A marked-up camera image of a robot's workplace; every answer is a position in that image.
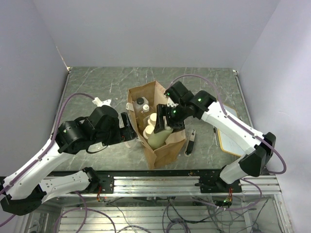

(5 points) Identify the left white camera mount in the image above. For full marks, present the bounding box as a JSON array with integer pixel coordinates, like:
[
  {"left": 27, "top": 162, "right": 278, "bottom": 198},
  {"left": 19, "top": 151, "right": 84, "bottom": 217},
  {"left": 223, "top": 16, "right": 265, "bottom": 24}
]
[{"left": 92, "top": 97, "right": 112, "bottom": 107}]

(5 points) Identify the black marker pen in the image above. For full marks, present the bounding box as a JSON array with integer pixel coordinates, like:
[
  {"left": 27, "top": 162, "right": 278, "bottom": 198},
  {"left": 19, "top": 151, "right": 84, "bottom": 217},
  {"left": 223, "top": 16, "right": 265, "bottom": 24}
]
[{"left": 213, "top": 126, "right": 219, "bottom": 146}]

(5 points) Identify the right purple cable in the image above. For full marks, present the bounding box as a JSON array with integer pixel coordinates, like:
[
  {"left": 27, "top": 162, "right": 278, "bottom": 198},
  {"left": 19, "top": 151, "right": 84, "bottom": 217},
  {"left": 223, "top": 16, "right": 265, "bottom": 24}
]
[{"left": 166, "top": 74, "right": 287, "bottom": 212}]

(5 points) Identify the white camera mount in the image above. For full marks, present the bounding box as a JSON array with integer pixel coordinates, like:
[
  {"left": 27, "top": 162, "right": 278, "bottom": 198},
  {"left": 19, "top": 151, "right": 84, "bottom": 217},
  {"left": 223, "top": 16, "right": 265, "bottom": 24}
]
[
  {"left": 167, "top": 98, "right": 178, "bottom": 108},
  {"left": 92, "top": 97, "right": 112, "bottom": 107}
]

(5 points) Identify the black white utility knife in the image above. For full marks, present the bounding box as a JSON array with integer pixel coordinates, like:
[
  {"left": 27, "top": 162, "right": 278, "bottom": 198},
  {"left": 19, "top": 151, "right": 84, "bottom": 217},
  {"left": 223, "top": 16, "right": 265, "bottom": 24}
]
[{"left": 185, "top": 129, "right": 196, "bottom": 157}]

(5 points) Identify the cream bottle beige cap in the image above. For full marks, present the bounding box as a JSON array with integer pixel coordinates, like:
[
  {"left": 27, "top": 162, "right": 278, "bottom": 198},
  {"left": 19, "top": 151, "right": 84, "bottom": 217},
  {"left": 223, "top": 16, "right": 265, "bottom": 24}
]
[{"left": 147, "top": 113, "right": 157, "bottom": 127}]

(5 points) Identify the white jug black cap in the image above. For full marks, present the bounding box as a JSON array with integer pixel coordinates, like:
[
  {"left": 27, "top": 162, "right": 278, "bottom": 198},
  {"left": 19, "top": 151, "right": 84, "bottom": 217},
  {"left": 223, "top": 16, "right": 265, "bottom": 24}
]
[{"left": 133, "top": 97, "right": 149, "bottom": 114}]

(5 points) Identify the amber bottle white cap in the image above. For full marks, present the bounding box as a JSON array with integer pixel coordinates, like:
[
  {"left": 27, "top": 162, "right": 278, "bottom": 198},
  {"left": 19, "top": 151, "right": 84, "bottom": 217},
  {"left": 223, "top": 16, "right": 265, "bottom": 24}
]
[{"left": 138, "top": 104, "right": 156, "bottom": 124}]

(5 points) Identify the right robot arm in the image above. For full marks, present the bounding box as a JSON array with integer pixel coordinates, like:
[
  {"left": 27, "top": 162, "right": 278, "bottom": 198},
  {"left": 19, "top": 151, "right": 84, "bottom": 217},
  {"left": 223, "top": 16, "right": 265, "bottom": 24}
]
[{"left": 154, "top": 82, "right": 276, "bottom": 192}]

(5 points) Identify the brown canvas tote bag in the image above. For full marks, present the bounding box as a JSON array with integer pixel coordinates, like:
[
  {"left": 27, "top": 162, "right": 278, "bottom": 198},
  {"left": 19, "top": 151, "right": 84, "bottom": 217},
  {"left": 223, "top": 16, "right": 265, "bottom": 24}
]
[{"left": 127, "top": 81, "right": 186, "bottom": 169}]

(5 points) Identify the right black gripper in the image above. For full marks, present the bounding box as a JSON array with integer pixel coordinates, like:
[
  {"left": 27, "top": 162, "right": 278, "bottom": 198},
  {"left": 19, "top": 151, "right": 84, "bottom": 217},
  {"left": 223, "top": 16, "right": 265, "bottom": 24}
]
[{"left": 155, "top": 102, "right": 188, "bottom": 133}]

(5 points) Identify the aluminium mounting rail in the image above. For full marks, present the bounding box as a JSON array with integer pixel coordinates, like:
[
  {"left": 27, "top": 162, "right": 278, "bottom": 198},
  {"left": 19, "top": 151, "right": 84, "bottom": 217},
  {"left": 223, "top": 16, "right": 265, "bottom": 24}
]
[{"left": 51, "top": 176, "right": 279, "bottom": 197}]

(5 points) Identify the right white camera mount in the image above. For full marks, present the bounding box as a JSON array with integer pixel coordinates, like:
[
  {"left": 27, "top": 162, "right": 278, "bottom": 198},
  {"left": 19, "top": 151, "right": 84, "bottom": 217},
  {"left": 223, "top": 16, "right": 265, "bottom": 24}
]
[{"left": 167, "top": 98, "right": 178, "bottom": 108}]

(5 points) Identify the pale green bottle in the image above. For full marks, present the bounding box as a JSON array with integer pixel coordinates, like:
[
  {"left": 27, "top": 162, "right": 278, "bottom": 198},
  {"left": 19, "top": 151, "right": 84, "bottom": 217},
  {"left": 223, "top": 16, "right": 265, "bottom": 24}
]
[{"left": 148, "top": 128, "right": 173, "bottom": 150}]

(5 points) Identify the small whiteboard yellow frame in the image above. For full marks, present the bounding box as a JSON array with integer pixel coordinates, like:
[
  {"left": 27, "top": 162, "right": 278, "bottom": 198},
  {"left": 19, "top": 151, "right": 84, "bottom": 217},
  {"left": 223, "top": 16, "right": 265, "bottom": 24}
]
[{"left": 217, "top": 103, "right": 245, "bottom": 157}]

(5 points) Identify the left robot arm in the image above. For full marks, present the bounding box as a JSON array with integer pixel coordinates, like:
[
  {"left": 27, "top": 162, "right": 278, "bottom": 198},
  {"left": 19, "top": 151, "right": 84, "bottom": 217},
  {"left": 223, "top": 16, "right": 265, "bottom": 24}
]
[{"left": 0, "top": 105, "right": 137, "bottom": 216}]

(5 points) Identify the purple cable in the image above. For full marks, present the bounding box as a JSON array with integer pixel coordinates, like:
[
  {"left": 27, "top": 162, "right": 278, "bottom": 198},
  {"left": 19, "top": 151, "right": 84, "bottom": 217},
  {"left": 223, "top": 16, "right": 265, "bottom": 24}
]
[
  {"left": 166, "top": 74, "right": 287, "bottom": 212},
  {"left": 0, "top": 93, "right": 98, "bottom": 224}
]

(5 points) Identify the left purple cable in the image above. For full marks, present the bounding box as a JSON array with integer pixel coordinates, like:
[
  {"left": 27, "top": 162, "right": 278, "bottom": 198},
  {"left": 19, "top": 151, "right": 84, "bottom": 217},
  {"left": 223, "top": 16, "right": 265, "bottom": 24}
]
[{"left": 0, "top": 93, "right": 98, "bottom": 224}]

